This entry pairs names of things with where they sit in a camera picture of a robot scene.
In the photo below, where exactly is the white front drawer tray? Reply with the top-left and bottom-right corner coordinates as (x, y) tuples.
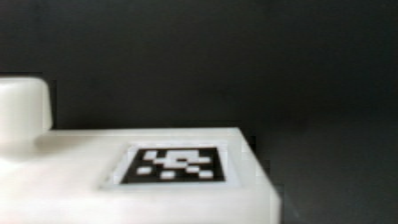
(0, 77), (281, 224)

